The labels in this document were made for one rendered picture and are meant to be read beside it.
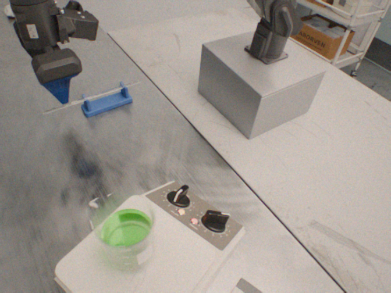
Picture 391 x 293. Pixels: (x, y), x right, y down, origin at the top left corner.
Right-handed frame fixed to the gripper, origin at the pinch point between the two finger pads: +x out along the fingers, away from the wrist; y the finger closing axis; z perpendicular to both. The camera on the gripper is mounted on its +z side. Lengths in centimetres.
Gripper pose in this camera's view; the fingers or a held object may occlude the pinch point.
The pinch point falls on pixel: (52, 72)
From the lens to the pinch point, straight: 52.6
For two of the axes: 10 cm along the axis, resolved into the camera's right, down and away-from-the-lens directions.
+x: -0.8, 6.8, 7.3
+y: -5.7, -6.3, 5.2
